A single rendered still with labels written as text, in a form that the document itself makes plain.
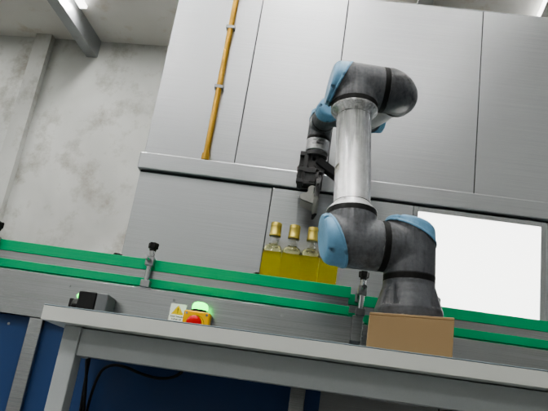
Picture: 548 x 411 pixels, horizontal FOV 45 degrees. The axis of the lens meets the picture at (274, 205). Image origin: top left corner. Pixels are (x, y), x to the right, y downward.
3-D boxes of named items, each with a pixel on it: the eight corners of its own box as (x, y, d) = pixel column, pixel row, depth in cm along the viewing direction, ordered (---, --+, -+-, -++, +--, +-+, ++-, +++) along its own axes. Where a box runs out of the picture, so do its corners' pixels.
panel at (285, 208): (541, 328, 206) (542, 225, 217) (545, 326, 203) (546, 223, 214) (258, 288, 213) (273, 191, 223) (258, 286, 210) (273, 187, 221)
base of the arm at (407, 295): (452, 319, 137) (452, 272, 140) (380, 312, 137) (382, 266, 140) (433, 329, 152) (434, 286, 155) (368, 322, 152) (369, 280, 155)
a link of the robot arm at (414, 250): (444, 275, 143) (445, 215, 147) (385, 267, 141) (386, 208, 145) (425, 285, 154) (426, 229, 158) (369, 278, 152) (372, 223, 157)
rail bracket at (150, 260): (152, 290, 184) (161, 245, 188) (147, 285, 177) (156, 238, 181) (139, 289, 185) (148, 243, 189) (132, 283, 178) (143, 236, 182)
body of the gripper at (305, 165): (295, 191, 211) (300, 156, 215) (322, 194, 211) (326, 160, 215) (295, 183, 204) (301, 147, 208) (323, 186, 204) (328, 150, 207)
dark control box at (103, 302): (109, 329, 179) (116, 299, 182) (101, 325, 172) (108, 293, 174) (80, 325, 180) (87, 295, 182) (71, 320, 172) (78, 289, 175)
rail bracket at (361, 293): (361, 322, 189) (365, 280, 193) (367, 312, 173) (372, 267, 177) (351, 321, 189) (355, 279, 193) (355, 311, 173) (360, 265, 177)
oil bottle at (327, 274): (330, 324, 196) (338, 255, 203) (331, 320, 191) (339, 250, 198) (311, 321, 197) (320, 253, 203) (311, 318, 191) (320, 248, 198)
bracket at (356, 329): (360, 346, 185) (362, 321, 187) (363, 342, 176) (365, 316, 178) (346, 344, 185) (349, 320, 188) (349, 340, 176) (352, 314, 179)
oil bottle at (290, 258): (292, 318, 197) (301, 250, 204) (292, 315, 192) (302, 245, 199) (273, 315, 198) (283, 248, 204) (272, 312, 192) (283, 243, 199)
